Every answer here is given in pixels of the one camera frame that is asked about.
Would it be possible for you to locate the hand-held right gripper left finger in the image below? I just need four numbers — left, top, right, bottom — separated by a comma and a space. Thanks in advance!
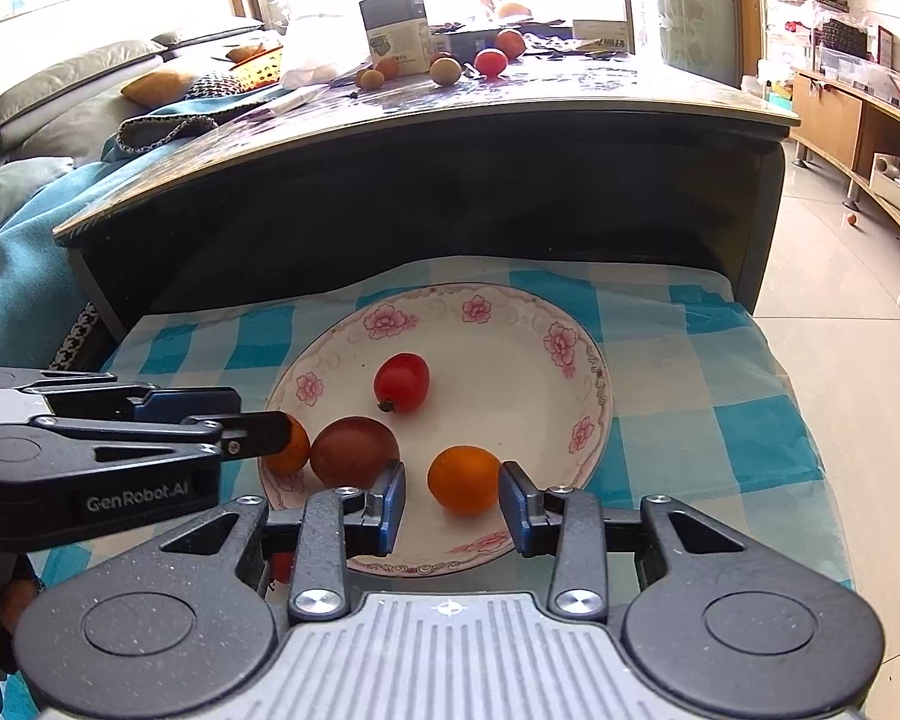
142, 461, 407, 622

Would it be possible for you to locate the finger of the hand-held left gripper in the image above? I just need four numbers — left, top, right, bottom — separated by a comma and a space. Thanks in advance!
0, 411, 292, 492
22, 373, 242, 425

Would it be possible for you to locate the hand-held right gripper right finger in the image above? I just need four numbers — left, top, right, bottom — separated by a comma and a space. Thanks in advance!
499, 461, 766, 622

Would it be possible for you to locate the small orange citrus fruit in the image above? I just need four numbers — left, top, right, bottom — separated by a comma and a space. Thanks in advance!
427, 446, 502, 517
266, 414, 312, 475

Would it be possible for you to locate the white floral plate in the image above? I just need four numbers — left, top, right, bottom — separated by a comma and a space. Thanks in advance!
257, 283, 614, 578

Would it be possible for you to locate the dark brown passion fruit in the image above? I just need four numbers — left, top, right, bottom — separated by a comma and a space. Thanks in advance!
311, 416, 402, 490

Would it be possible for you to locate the red cherry tomato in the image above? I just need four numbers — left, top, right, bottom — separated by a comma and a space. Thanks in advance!
373, 352, 431, 415

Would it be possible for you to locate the blue white checked cloth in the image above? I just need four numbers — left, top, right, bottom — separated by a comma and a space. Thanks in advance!
45, 255, 854, 595

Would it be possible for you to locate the teal blanket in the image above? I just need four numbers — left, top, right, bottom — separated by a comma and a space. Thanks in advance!
0, 101, 218, 376

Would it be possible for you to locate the dark marble-top coffee table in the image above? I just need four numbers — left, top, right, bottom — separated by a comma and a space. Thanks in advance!
51, 11, 802, 338

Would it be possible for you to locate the orange pillow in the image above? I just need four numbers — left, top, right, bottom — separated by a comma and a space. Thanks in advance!
121, 69, 196, 107

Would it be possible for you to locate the black white woven bag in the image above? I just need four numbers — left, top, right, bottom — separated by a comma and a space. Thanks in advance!
116, 71, 245, 155

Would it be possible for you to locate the grey sofa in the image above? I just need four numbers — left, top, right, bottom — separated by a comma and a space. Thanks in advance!
0, 15, 265, 188

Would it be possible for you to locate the yellow plastic basket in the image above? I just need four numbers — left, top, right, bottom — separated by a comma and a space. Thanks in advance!
225, 45, 284, 87

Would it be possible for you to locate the white plastic bag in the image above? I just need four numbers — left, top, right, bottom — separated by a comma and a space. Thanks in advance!
279, 15, 372, 91

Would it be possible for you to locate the grey white carton box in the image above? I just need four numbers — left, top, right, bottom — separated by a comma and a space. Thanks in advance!
358, 0, 432, 76

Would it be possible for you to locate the wooden cabinet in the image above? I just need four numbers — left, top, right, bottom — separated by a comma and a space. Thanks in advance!
791, 64, 900, 278

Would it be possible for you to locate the clear plastic box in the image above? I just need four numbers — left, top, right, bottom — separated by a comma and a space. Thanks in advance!
817, 45, 900, 96

